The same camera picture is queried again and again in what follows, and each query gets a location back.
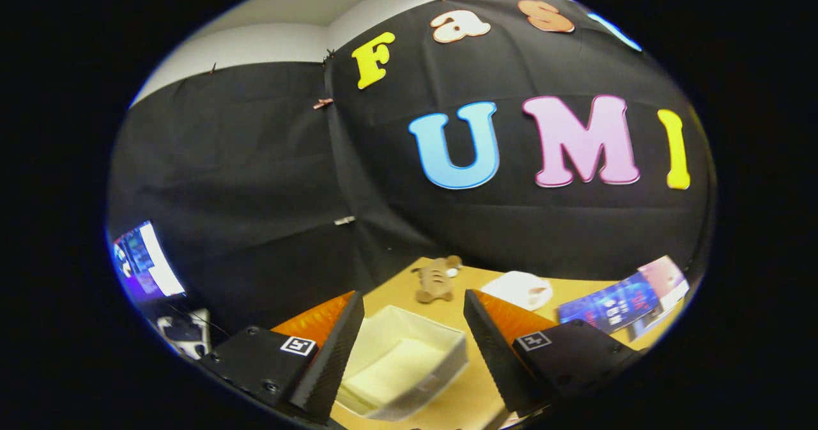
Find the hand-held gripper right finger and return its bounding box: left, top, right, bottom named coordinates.
left=463, top=289, right=641, bottom=418

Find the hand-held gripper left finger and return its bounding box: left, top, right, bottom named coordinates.
left=199, top=291, right=366, bottom=424

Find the grey fabric storage box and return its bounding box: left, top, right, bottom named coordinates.
left=336, top=305, right=468, bottom=423

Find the white plush toy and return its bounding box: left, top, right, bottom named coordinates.
left=481, top=271, right=554, bottom=311

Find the brown striped plush toy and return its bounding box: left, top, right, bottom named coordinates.
left=411, top=255, right=463, bottom=304

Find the dark blue book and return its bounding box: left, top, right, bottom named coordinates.
left=557, top=272, right=662, bottom=335

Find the white and black device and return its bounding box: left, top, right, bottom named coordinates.
left=157, top=309, right=212, bottom=360

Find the light blue book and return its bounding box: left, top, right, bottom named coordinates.
left=628, top=309, right=679, bottom=342

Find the lit computer screen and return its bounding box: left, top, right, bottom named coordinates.
left=114, top=220, right=186, bottom=303

